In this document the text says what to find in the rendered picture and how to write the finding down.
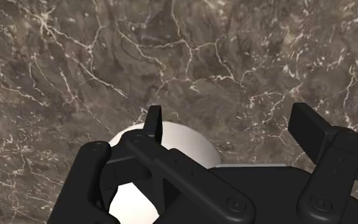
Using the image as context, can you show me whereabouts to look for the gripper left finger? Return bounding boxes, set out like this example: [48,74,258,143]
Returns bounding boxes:
[46,104,258,224]

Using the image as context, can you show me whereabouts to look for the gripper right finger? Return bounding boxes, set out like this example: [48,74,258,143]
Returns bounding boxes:
[287,102,358,224]

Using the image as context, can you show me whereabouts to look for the white round object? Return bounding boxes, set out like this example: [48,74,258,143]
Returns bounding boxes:
[107,121,222,224]

